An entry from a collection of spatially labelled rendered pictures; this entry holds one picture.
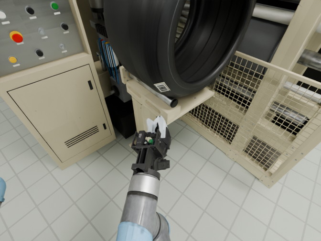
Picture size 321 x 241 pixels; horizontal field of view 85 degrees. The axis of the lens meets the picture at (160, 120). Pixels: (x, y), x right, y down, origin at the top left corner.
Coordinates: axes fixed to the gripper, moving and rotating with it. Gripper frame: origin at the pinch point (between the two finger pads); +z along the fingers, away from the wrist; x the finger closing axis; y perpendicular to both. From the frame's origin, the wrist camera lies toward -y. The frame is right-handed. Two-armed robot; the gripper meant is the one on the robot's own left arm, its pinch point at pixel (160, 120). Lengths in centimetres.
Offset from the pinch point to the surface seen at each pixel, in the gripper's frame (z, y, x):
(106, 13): 25.0, 27.6, 12.5
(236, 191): 12, -116, -20
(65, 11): 63, 27, 57
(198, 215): -11, -103, 8
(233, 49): 42, -7, -26
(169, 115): 16.5, -17.3, 4.6
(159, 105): 20.5, -14.1, 9.3
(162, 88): 13.5, 1.9, 0.7
